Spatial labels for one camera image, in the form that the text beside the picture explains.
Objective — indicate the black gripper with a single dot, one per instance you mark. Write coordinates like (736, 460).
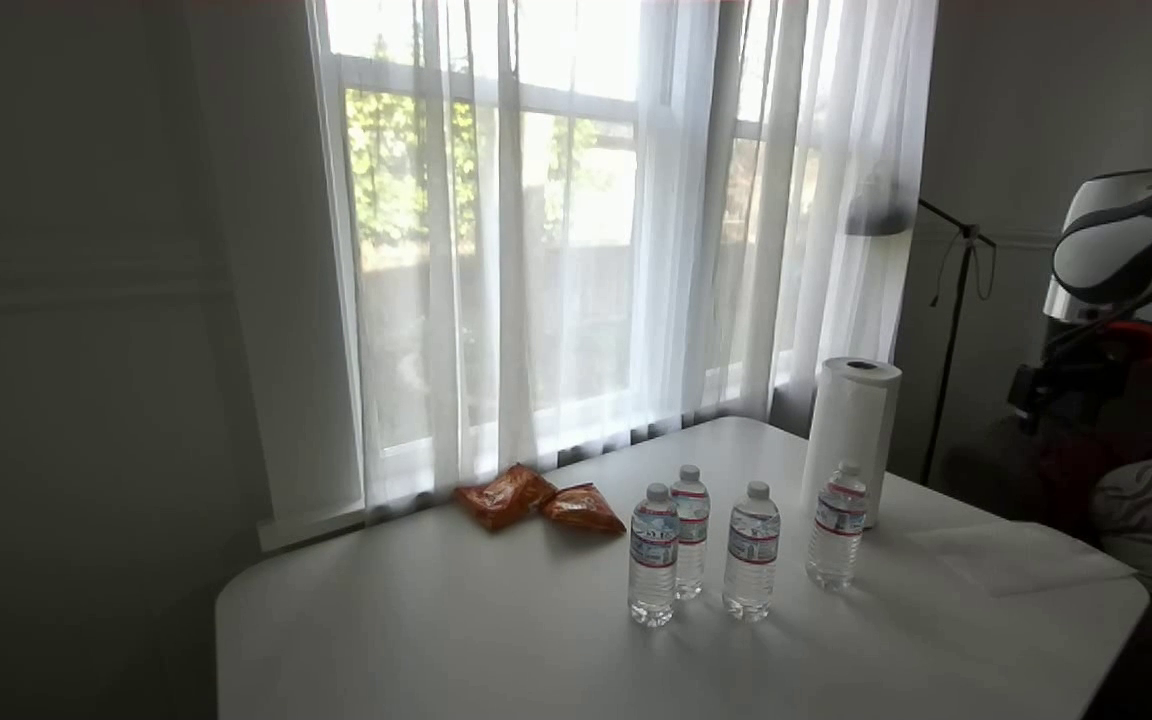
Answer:
(1079, 374)

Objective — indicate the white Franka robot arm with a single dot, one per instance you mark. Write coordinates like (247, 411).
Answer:
(1122, 254)

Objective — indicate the white paper towel roll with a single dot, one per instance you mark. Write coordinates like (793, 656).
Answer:
(852, 415)

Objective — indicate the dark red cushion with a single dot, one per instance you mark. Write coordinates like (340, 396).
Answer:
(1079, 472)

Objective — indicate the black floor lamp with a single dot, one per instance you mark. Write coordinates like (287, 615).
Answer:
(954, 332)

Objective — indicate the clear plastic water bottle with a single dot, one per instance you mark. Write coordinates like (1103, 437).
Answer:
(754, 554)
(694, 512)
(655, 563)
(838, 535)

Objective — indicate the orange snack bag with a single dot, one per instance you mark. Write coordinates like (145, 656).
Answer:
(505, 497)
(587, 509)

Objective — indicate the sheer white curtain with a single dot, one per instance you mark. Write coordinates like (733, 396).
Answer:
(469, 265)

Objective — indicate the white window frame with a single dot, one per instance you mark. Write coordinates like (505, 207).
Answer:
(560, 98)

